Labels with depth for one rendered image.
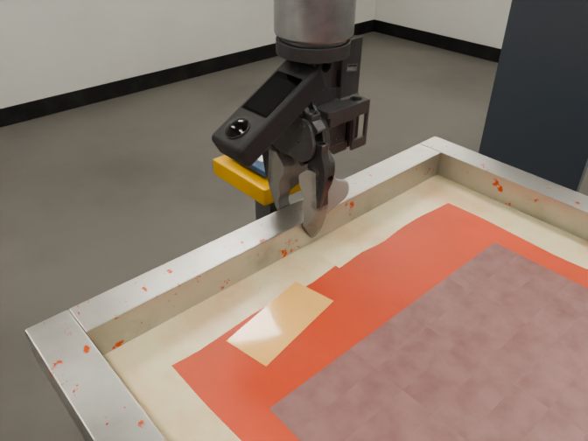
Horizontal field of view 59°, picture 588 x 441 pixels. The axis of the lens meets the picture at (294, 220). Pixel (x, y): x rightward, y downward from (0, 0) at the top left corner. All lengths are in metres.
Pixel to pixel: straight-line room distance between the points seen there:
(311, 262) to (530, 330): 0.23
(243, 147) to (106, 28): 3.40
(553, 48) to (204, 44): 3.47
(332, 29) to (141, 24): 3.49
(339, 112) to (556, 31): 0.52
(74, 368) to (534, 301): 0.43
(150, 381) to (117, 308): 0.07
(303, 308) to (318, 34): 0.26
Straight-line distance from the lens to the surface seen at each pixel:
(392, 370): 0.48
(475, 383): 0.49
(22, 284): 2.27
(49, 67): 3.75
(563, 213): 0.70
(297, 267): 0.57
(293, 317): 0.51
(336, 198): 0.58
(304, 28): 0.48
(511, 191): 0.72
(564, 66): 0.98
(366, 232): 0.63
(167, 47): 4.07
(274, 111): 0.48
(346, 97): 0.55
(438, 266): 0.59
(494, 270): 0.61
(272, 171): 0.58
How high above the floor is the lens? 1.32
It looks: 34 degrees down
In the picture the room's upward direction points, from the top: straight up
